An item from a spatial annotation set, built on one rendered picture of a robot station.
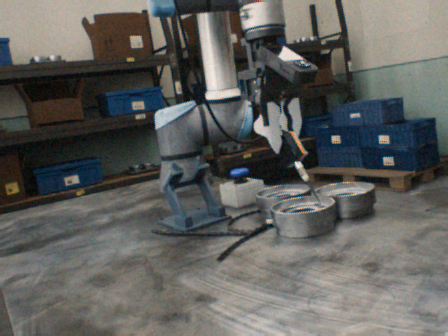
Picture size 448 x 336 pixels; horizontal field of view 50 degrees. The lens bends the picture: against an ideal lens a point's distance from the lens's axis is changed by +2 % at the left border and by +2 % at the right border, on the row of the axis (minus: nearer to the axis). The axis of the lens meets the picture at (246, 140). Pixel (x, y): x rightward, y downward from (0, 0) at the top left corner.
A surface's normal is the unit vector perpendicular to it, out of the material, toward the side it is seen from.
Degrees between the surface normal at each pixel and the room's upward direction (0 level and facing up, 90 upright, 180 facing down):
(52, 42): 90
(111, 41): 92
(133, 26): 93
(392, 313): 0
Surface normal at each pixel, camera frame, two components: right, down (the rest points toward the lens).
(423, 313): -0.15, -0.98
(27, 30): 0.51, 0.01
